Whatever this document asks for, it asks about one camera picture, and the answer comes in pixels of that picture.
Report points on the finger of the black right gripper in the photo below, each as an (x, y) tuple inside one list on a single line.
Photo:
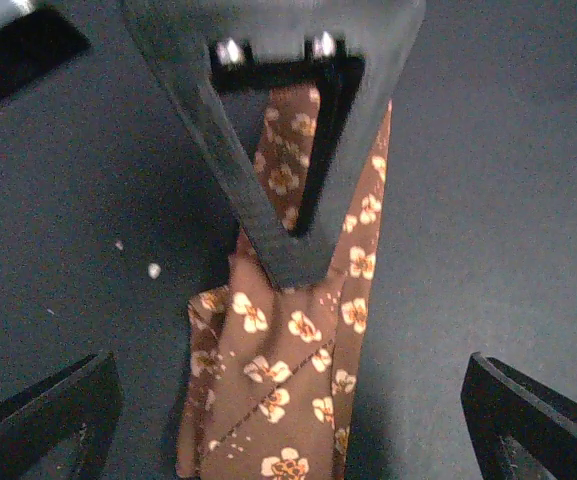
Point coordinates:
[(355, 91)]

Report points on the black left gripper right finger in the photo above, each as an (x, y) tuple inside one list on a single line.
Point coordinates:
[(519, 428)]

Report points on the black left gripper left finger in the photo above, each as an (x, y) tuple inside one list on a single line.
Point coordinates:
[(82, 401)]

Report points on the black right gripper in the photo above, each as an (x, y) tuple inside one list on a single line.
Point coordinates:
[(275, 30)]

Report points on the brown floral necktie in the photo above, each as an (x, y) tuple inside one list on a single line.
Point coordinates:
[(273, 372)]

